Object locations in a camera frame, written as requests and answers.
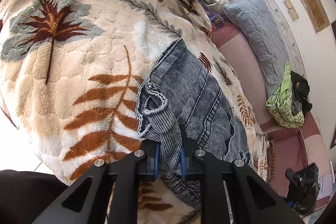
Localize grey quilted pillow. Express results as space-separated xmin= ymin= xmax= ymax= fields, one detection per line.
xmin=223 ymin=0 xmax=292 ymax=90

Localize leaf print fleece blanket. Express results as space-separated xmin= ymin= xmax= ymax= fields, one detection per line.
xmin=0 ymin=0 xmax=271 ymax=224

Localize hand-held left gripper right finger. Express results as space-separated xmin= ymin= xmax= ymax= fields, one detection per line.
xmin=178 ymin=123 xmax=305 ymax=224

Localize black garment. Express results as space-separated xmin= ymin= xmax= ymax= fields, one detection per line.
xmin=290 ymin=70 xmax=313 ymax=114

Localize grey garment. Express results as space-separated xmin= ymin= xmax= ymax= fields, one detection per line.
xmin=291 ymin=99 xmax=302 ymax=114

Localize person's dark trouser leg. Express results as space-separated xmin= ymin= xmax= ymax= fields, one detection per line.
xmin=0 ymin=170 xmax=69 ymax=224

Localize grey-blue denim pants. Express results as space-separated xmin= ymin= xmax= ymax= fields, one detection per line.
xmin=135 ymin=38 xmax=254 ymax=210

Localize purple packet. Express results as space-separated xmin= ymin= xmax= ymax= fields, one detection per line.
xmin=206 ymin=7 xmax=225 ymax=29

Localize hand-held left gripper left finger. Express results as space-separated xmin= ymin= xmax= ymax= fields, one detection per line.
xmin=31 ymin=139 xmax=160 ymax=224

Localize wooden framed wall panel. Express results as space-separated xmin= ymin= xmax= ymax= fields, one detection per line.
xmin=299 ymin=0 xmax=331 ymax=34

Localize green patterned quilt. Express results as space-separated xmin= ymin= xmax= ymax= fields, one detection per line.
xmin=266 ymin=61 xmax=305 ymax=128

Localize pink sofa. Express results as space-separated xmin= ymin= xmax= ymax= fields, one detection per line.
xmin=211 ymin=21 xmax=334 ymax=216

